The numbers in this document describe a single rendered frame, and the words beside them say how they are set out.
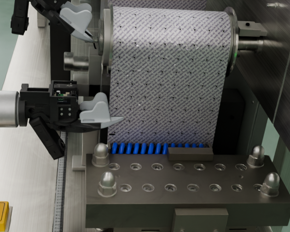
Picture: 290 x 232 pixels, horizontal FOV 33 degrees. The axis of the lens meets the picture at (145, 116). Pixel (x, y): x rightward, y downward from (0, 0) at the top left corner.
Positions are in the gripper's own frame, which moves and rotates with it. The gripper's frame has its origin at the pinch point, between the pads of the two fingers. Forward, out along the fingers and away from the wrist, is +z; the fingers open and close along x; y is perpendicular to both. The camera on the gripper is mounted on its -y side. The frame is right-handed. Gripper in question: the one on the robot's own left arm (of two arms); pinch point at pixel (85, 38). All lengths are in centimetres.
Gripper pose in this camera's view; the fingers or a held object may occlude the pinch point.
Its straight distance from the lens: 104.6
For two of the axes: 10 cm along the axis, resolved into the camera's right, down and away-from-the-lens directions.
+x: -1.0, -5.1, 8.5
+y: 6.9, -6.5, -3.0
